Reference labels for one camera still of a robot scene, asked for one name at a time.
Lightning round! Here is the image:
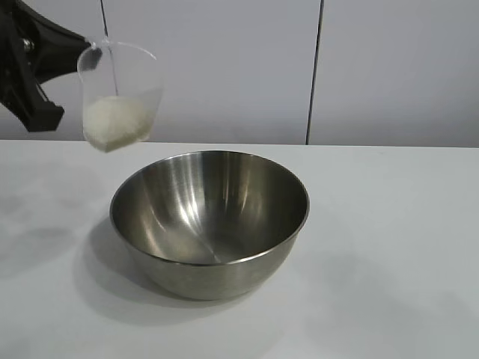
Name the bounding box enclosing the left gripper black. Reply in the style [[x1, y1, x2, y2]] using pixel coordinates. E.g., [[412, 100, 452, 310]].
[[0, 0, 94, 133]]

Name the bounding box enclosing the stainless steel mixing bowl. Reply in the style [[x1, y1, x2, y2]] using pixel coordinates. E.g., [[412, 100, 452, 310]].
[[109, 150, 311, 301]]

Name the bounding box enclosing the white uncooked rice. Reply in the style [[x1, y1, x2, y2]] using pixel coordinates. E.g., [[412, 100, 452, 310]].
[[82, 94, 153, 154]]

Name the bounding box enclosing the clear plastic measuring cup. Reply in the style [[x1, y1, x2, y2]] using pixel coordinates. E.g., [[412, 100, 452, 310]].
[[76, 37, 165, 154]]

